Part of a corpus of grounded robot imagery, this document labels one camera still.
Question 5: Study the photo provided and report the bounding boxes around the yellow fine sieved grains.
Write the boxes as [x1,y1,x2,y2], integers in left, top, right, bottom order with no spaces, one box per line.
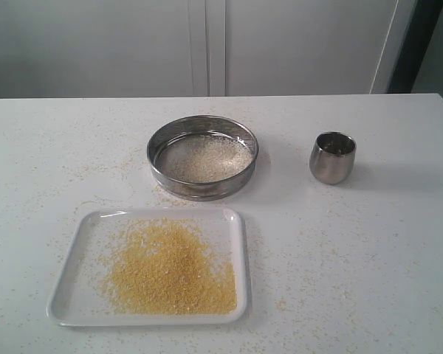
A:
[100,219,237,315]

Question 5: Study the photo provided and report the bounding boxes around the white rectangular plastic tray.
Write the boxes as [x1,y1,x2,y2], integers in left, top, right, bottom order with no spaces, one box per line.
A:
[47,206,248,327]

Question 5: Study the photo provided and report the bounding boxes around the pale coarse grains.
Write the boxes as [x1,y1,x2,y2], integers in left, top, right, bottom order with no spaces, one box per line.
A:
[158,136,253,183]

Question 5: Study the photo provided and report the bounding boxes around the white cabinet doors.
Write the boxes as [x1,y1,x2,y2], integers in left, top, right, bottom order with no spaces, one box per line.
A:
[0,1,416,98]

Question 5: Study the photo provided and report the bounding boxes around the round steel mesh sieve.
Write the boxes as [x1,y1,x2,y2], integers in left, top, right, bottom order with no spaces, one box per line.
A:
[146,115,259,201]

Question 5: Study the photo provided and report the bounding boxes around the small stainless steel cup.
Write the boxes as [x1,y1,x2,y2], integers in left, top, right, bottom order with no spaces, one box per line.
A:
[309,131,357,185]

